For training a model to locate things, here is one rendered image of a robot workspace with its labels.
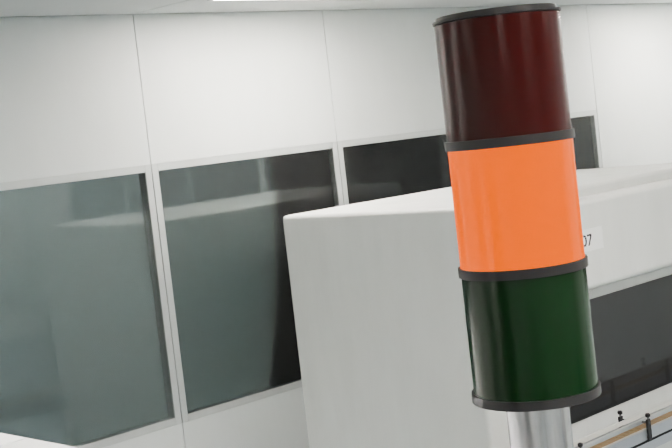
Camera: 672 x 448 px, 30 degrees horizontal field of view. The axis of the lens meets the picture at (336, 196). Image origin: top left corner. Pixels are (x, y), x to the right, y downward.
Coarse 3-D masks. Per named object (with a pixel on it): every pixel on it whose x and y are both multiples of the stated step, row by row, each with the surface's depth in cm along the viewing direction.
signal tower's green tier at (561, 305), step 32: (480, 288) 48; (512, 288) 47; (544, 288) 47; (576, 288) 48; (480, 320) 48; (512, 320) 47; (544, 320) 47; (576, 320) 48; (480, 352) 48; (512, 352) 47; (544, 352) 47; (576, 352) 48; (480, 384) 49; (512, 384) 47; (544, 384) 47; (576, 384) 48
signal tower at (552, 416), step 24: (432, 24) 49; (456, 144) 48; (480, 144) 47; (504, 144) 47; (576, 264) 48; (600, 384) 49; (504, 408) 48; (528, 408) 47; (552, 408) 47; (528, 432) 49; (552, 432) 48
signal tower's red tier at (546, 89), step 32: (448, 32) 48; (480, 32) 47; (512, 32) 46; (544, 32) 47; (448, 64) 48; (480, 64) 47; (512, 64) 46; (544, 64) 47; (448, 96) 48; (480, 96) 47; (512, 96) 47; (544, 96) 47; (448, 128) 48; (480, 128) 47; (512, 128) 47; (544, 128) 47
